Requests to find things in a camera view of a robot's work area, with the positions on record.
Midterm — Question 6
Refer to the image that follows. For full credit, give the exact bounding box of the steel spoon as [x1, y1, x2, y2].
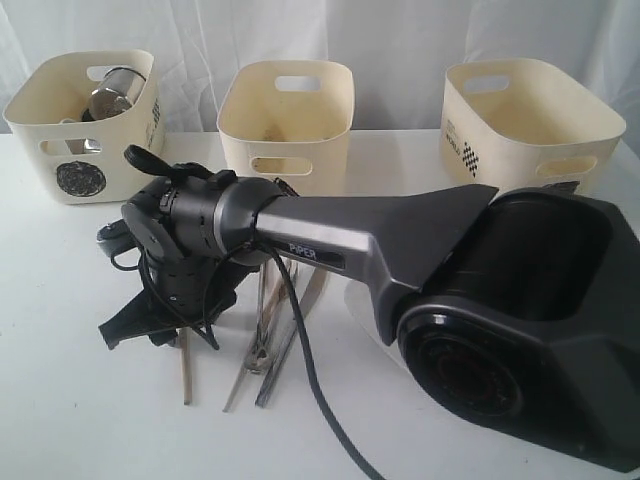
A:
[251, 262, 270, 374]

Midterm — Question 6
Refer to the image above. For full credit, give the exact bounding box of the white square plate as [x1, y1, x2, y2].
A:
[344, 281, 387, 349]

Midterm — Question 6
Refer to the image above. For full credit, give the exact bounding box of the steel mug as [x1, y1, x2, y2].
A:
[81, 66, 146, 122]

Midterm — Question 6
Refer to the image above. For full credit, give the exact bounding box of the steel fork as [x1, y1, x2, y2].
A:
[241, 264, 304, 374]

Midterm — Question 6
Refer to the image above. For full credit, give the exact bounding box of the cream bin circle mark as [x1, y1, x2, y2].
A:
[3, 49, 165, 205]

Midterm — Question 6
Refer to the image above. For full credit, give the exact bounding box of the cream bin triangle mark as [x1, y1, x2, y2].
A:
[217, 60, 355, 196]

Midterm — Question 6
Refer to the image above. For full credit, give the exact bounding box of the cream bin square mark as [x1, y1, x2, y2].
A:
[439, 58, 627, 194]

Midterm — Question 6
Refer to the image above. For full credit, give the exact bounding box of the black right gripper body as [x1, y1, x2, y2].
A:
[142, 254, 258, 345]

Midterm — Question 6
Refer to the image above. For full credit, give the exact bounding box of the steel bowl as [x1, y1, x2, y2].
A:
[59, 138, 102, 155]

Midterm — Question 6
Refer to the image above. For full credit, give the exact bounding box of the wooden chopstick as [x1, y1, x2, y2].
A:
[221, 264, 301, 413]
[179, 328, 192, 406]

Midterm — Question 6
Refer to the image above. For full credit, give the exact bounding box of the steel table knife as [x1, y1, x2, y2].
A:
[254, 269, 326, 408]

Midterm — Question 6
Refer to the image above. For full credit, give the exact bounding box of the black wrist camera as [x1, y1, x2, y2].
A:
[96, 219, 136, 259]

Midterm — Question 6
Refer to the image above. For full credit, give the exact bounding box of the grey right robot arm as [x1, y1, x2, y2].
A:
[99, 170, 639, 472]

